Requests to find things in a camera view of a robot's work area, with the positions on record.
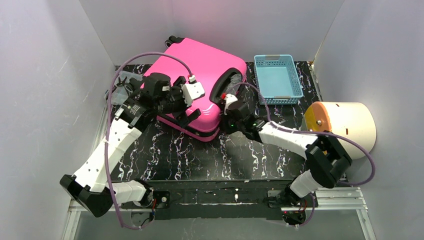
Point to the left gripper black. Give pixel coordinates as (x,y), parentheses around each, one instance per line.
(182,104)

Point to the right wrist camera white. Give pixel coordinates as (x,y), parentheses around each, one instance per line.
(229,99)

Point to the black pliers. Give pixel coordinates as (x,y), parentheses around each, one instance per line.
(121,92)

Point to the light blue plastic basket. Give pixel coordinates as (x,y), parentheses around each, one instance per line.
(277,79)

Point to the clear plastic compartment box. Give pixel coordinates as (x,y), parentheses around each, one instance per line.
(128,77)

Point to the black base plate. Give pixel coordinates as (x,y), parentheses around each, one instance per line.
(207,199)

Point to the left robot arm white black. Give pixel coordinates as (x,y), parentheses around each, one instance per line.
(91,185)

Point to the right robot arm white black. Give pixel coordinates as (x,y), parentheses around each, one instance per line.
(326,158)

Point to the pink hard-shell suitcase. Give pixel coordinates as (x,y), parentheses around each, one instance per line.
(215,70)

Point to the white cylinder with orange end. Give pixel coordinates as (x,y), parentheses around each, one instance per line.
(351,120)

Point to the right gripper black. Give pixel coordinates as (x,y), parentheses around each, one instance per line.
(231,110)

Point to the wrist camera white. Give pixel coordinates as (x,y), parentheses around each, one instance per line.
(192,92)
(229,99)

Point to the aluminium frame rail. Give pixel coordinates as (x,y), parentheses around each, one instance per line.
(338,198)

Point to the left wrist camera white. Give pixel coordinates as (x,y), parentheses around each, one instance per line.
(192,92)

